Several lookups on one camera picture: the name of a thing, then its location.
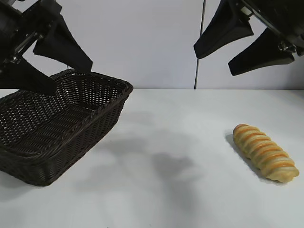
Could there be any dark brown wicker basket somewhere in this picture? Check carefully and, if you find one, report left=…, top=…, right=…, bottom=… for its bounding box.
left=0, top=69, right=134, bottom=187

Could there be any long twisted bread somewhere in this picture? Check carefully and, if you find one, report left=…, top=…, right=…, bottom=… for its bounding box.
left=232, top=123, right=300, bottom=183

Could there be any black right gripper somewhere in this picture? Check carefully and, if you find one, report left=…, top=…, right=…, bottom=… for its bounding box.
left=193, top=0, right=304, bottom=77

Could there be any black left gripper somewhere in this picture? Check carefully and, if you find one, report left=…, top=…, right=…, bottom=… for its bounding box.
left=0, top=0, right=93, bottom=96

